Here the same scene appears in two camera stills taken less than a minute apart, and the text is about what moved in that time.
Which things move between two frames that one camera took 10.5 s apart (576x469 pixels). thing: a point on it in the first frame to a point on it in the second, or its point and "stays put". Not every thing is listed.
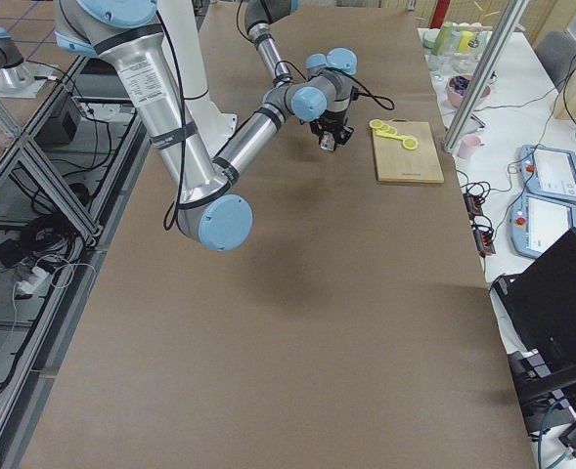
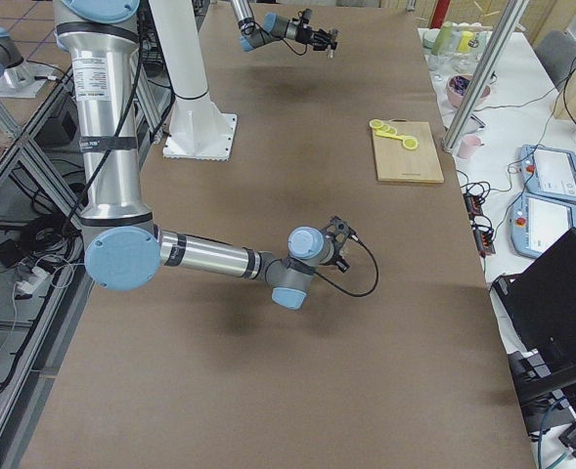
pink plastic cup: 468,145 stays put
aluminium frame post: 486,70 stays put
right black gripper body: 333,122 to 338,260
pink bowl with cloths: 458,86 stays put
